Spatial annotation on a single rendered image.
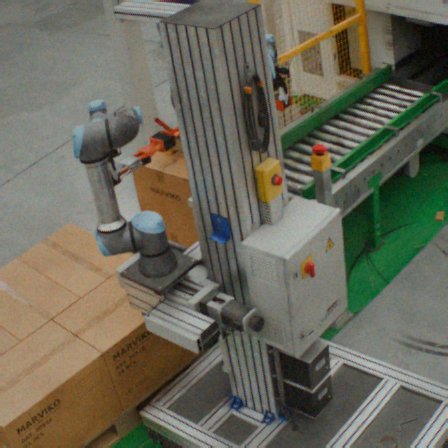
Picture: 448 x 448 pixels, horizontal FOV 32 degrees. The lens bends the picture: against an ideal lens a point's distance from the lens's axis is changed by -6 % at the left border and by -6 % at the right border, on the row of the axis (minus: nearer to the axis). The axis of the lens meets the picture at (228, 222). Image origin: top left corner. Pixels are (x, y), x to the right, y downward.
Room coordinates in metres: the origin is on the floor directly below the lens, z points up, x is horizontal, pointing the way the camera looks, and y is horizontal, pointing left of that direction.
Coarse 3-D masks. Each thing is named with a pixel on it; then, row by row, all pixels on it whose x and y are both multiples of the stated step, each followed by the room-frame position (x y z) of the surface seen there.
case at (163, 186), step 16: (160, 160) 3.40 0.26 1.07; (176, 160) 3.37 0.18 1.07; (144, 176) 3.38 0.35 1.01; (160, 176) 3.30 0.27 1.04; (176, 176) 3.23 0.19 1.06; (144, 192) 3.40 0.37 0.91; (160, 192) 3.32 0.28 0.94; (176, 192) 3.25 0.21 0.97; (144, 208) 3.42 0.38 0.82; (160, 208) 3.34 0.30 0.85; (176, 208) 3.26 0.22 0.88; (176, 224) 3.27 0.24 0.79; (192, 224) 3.20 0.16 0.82; (176, 240) 3.29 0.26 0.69; (192, 240) 3.21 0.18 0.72
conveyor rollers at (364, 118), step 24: (384, 96) 4.74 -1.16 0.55; (408, 96) 4.68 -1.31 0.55; (336, 120) 4.49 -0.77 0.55; (360, 120) 4.45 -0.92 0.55; (384, 120) 4.41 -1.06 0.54; (312, 144) 4.27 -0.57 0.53; (336, 144) 4.25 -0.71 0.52; (384, 144) 4.10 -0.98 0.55; (312, 168) 3.96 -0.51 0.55; (288, 192) 3.76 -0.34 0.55; (168, 240) 3.51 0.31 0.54
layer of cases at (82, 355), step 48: (48, 240) 3.71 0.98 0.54; (0, 288) 3.34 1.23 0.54; (48, 288) 3.27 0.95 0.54; (96, 288) 3.21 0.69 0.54; (0, 336) 2.94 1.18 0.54; (48, 336) 2.89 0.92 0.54; (96, 336) 2.84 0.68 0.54; (144, 336) 2.88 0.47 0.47; (0, 384) 2.60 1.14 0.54; (48, 384) 2.56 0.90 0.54; (96, 384) 2.67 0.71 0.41; (144, 384) 2.83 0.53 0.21; (0, 432) 2.38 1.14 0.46; (48, 432) 2.45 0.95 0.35; (96, 432) 2.60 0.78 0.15
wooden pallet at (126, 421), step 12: (192, 360) 3.04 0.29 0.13; (180, 372) 3.08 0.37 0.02; (168, 384) 3.00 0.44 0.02; (144, 396) 2.82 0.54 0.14; (156, 396) 2.92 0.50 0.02; (132, 408) 2.76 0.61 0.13; (120, 420) 2.70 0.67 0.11; (132, 420) 2.74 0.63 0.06; (108, 432) 2.71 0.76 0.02; (120, 432) 2.68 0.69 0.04; (84, 444) 2.54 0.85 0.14; (96, 444) 2.64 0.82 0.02; (108, 444) 2.63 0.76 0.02
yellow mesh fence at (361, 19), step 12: (252, 0) 4.43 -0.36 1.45; (360, 0) 5.12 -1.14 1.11; (360, 12) 5.13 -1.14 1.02; (336, 24) 4.95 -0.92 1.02; (348, 24) 5.02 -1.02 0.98; (360, 24) 5.14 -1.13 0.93; (276, 36) 4.55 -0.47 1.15; (324, 36) 4.84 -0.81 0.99; (360, 36) 5.15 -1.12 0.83; (300, 48) 4.67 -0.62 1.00; (360, 48) 5.12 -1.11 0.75; (288, 60) 4.59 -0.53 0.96; (336, 60) 4.92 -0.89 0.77; (348, 72) 4.99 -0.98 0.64; (300, 84) 4.65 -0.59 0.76
